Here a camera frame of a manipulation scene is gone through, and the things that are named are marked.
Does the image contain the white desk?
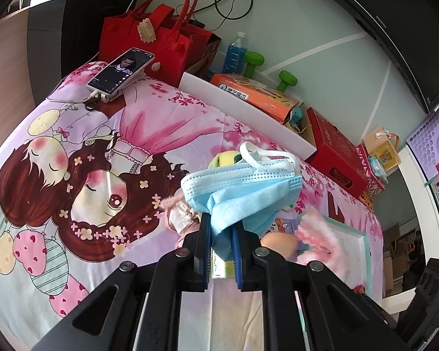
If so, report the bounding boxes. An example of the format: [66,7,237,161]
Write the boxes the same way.
[382,142,439,319]

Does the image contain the red felt handbag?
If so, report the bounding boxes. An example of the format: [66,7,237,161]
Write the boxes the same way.
[98,0,200,88]

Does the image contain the purple perforated basket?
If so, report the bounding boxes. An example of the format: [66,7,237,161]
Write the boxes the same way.
[405,110,439,158]

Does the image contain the red cardboard box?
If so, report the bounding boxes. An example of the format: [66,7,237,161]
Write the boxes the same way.
[305,108,370,198]

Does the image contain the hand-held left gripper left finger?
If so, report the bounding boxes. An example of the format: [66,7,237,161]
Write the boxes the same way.
[31,213,211,351]

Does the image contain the black wall cable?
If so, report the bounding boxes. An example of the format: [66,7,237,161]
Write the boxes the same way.
[190,0,264,32]

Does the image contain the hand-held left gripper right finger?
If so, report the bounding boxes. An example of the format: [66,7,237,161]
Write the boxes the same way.
[233,223,412,351]

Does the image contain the pink plush toy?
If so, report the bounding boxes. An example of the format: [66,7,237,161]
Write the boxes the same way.
[296,208,355,278]

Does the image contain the yellow sponge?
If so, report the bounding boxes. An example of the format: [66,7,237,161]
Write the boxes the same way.
[209,152,246,169]

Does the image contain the orange cardboard box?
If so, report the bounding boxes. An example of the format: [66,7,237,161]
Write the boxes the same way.
[209,73,301,124]

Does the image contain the dark cabinet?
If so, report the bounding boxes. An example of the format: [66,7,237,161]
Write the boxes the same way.
[25,0,147,92]

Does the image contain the small box with orange handle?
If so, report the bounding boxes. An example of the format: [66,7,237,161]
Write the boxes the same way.
[362,126,401,172]

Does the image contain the white phone stand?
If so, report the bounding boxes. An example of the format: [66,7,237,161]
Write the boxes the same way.
[95,77,147,103]

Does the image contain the smartphone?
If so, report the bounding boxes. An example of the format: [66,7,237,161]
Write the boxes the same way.
[87,47,155,94]

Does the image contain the white charging cable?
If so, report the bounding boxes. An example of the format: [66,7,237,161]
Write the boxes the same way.
[46,93,99,104]

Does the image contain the blue water bottle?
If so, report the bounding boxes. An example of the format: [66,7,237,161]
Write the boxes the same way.
[222,31,248,74]

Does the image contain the red patterned gift box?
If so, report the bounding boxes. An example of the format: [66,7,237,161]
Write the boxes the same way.
[355,144,386,194]

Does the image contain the blue face mask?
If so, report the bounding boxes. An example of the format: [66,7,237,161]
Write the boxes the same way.
[181,142,303,264]

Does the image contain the pink fluffy cloth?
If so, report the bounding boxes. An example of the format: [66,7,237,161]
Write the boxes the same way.
[161,195,205,235]

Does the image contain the red paper bag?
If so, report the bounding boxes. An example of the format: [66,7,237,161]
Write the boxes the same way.
[183,18,222,81]

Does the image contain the peach soft ball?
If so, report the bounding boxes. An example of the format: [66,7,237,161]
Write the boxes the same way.
[260,233,301,260]

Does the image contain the light blue packet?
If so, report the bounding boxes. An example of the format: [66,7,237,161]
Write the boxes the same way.
[368,155,388,180]

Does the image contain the cartoon printed pink bedsheet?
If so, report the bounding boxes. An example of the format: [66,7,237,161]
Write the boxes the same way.
[0,60,385,351]

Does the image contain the brown cardboard boxes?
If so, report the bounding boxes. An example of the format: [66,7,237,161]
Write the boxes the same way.
[382,223,428,297]

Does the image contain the black television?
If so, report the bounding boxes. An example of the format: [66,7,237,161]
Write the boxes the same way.
[289,0,439,114]

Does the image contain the white open cardboard box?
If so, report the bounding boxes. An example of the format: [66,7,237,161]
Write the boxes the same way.
[179,71,317,161]

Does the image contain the green dumbbell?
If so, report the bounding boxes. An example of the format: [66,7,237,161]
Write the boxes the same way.
[276,70,299,92]
[242,50,265,78]

